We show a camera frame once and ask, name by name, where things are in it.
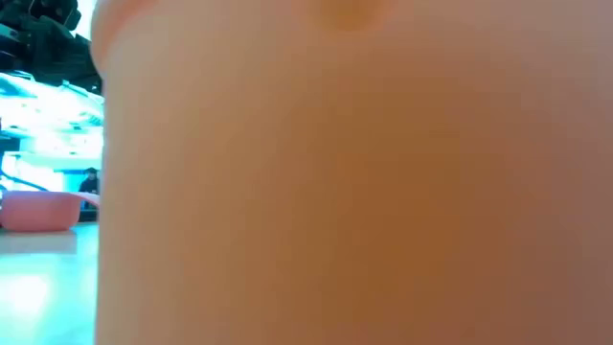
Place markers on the red measuring cup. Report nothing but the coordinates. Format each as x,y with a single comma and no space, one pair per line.
38,213

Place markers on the person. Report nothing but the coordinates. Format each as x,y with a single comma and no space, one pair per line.
89,184

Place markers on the large orange measuring cup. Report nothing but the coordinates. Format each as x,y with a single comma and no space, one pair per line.
335,191

